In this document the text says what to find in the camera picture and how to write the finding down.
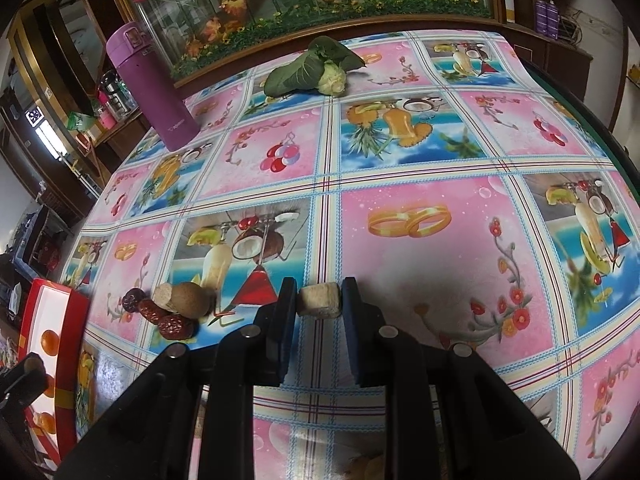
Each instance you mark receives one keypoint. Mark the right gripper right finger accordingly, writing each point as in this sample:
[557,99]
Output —
[368,355]

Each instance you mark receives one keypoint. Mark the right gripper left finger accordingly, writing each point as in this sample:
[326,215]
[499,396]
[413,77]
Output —
[276,322]

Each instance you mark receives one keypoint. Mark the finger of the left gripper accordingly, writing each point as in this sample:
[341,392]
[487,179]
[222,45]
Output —
[21,386]

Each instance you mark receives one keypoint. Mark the beige cake cube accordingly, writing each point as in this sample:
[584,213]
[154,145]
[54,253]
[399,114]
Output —
[319,301]

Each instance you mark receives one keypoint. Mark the dark red jujube date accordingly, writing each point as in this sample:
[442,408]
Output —
[176,327]

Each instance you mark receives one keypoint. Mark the small orange tangerine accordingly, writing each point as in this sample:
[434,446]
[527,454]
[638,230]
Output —
[50,390]

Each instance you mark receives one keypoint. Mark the large orange tangerine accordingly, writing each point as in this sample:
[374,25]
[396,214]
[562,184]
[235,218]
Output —
[50,342]

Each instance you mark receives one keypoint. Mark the red rimmed white tray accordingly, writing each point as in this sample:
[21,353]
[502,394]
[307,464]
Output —
[52,306]

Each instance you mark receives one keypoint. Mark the beige cake piece behind kiwi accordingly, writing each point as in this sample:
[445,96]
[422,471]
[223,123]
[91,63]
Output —
[162,296]

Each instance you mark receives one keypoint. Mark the dark purple round fruit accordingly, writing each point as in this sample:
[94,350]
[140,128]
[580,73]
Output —
[132,299]

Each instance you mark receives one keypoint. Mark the colourful fruit print tablecloth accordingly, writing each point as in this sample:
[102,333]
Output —
[471,203]

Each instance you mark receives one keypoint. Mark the green leafy cauliflower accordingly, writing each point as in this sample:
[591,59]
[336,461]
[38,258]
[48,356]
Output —
[323,67]

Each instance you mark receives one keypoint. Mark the pink thermos on cabinet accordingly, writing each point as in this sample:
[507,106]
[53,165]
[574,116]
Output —
[106,114]

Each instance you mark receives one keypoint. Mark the purple thermos bottle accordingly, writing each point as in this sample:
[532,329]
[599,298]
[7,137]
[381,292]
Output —
[148,80]

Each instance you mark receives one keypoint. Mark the dark wooden cabinet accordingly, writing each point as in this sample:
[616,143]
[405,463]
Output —
[568,65]

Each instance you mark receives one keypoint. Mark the purple bottles on shelf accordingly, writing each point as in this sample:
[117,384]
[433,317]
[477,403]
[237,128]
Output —
[547,19]

